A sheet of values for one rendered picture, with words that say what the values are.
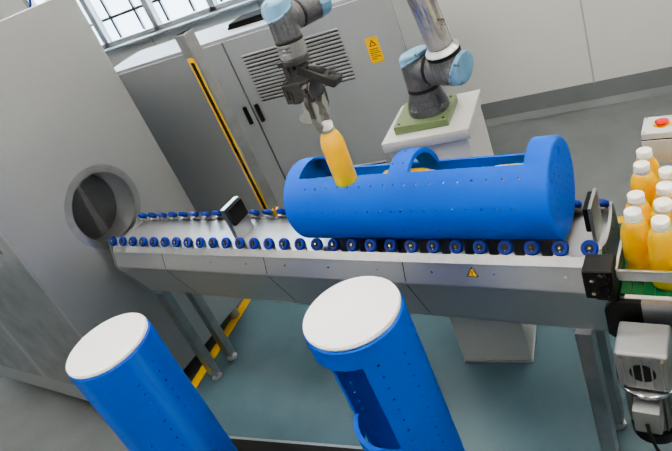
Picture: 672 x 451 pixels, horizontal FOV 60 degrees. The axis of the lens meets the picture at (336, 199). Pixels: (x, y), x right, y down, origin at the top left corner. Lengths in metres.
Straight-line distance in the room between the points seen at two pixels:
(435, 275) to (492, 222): 0.32
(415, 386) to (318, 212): 0.63
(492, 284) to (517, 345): 0.88
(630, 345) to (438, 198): 0.59
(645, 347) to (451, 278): 0.58
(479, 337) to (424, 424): 0.98
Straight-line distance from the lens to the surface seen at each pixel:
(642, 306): 1.61
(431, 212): 1.68
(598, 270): 1.54
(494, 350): 2.69
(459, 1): 4.45
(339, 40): 3.33
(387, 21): 3.22
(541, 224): 1.60
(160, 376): 2.02
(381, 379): 1.56
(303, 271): 2.14
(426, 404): 1.71
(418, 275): 1.89
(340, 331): 1.53
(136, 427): 2.08
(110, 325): 2.13
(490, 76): 4.61
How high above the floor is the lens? 2.00
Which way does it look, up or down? 27 degrees down
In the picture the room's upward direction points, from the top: 23 degrees counter-clockwise
